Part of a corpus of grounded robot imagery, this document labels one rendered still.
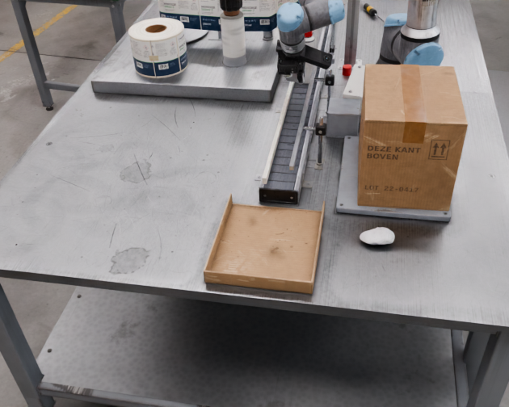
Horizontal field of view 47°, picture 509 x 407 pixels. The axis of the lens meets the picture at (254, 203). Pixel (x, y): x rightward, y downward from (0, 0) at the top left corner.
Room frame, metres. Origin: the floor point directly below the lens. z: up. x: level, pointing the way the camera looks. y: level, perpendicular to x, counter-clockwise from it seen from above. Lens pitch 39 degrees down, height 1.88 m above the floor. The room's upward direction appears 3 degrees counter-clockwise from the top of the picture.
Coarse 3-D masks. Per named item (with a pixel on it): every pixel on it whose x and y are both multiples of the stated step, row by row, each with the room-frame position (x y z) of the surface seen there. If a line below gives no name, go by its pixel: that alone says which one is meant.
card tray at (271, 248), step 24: (240, 216) 1.22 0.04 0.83; (264, 216) 1.21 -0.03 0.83; (288, 216) 1.20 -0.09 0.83; (312, 216) 1.20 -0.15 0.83; (216, 240) 1.09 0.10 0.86; (240, 240) 1.12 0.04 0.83; (264, 240) 1.12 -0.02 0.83; (288, 240) 1.11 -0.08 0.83; (312, 240) 1.11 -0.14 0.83; (216, 264) 1.04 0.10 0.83; (240, 264) 1.03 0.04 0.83; (264, 264) 1.03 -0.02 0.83; (288, 264) 1.03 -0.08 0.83; (312, 264) 1.02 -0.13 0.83; (264, 288) 0.95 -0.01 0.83; (288, 288) 0.94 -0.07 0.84; (312, 288) 0.93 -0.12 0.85
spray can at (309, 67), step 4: (308, 32) 1.86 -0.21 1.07; (312, 32) 1.87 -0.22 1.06; (308, 36) 1.86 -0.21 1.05; (312, 36) 1.87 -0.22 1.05; (308, 40) 1.85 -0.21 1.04; (312, 40) 1.85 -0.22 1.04; (308, 44) 1.85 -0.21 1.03; (312, 44) 1.85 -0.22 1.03; (308, 64) 1.85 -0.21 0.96; (308, 68) 1.85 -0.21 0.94; (312, 68) 1.86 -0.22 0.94; (308, 72) 1.85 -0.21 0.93; (308, 76) 1.85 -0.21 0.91; (308, 80) 1.85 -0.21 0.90; (304, 84) 1.85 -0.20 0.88; (308, 84) 1.85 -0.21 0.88
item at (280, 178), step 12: (324, 36) 2.24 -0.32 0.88; (324, 48) 2.21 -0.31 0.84; (300, 96) 1.77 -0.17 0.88; (312, 96) 1.77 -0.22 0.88; (288, 108) 1.70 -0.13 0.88; (300, 108) 1.69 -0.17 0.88; (288, 120) 1.62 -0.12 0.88; (288, 132) 1.55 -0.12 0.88; (288, 144) 1.49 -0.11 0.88; (300, 144) 1.48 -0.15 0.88; (276, 156) 1.43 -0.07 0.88; (288, 156) 1.42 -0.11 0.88; (300, 156) 1.42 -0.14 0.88; (276, 168) 1.37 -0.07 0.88; (288, 168) 1.36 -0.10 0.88; (276, 180) 1.31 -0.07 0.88; (288, 180) 1.31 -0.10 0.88
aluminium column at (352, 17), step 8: (352, 0) 2.07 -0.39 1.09; (352, 8) 2.07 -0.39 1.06; (352, 16) 2.07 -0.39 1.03; (352, 24) 2.07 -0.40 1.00; (352, 32) 2.07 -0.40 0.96; (352, 40) 2.07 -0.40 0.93; (352, 48) 2.06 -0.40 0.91; (344, 56) 2.07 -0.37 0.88; (352, 56) 2.06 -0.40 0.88; (344, 64) 2.07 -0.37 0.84; (352, 64) 2.06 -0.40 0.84
